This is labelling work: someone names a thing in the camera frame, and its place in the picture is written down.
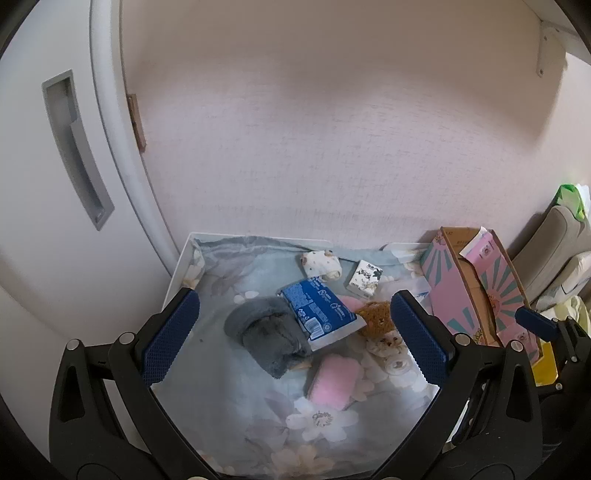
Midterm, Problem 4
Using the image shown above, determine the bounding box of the yellow packet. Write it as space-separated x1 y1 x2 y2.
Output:
531 342 557 387

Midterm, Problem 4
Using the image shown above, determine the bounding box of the pink fluffy pad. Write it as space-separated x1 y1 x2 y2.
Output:
307 354 363 411
339 295 366 320

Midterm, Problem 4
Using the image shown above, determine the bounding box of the pink cardboard box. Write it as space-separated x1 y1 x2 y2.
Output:
420 226 544 363

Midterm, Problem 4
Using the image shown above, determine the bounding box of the grey plush slipper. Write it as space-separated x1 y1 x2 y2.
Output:
224 296 314 380

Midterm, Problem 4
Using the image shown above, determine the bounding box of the patterned tissue pack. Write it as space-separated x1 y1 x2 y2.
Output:
346 260 385 297

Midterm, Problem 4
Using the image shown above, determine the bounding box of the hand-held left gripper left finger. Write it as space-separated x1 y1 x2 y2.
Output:
48 287 218 480

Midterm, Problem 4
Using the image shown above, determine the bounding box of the brown door hinge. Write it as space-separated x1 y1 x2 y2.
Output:
127 93 147 151

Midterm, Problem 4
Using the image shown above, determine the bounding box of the clear plastic bag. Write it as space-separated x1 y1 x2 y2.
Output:
381 241 433 301

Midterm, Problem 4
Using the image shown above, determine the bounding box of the brown bear plush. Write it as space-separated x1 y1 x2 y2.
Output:
355 301 398 340

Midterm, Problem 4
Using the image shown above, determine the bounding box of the white shelf bracket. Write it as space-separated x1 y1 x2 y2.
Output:
537 21 567 75

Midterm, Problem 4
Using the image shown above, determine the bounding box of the floral blue tablecloth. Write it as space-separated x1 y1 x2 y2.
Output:
152 234 440 479

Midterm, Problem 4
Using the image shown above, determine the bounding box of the white floral cloth roll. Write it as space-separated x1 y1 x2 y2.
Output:
297 249 343 283
367 330 419 377

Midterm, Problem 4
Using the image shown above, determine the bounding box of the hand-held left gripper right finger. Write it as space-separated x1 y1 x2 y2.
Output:
374 290 544 480

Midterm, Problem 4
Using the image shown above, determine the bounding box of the grey cushion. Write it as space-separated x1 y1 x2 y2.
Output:
508 205 591 301

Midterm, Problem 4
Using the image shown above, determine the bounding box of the blue packet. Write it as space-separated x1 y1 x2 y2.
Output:
277 276 368 354

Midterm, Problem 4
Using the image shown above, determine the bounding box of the white cabinet door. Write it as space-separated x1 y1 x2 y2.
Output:
0 0 182 370

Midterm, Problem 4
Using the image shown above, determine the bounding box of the green and white packet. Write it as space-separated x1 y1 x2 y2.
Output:
556 184 591 220

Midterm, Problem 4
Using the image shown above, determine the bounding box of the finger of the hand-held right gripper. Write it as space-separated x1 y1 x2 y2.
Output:
515 307 561 342

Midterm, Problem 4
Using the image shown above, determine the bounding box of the white wall shelf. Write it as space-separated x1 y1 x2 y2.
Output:
542 7 591 60

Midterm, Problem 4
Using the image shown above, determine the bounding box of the grey recessed door handle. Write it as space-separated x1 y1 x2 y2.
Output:
41 70 115 232

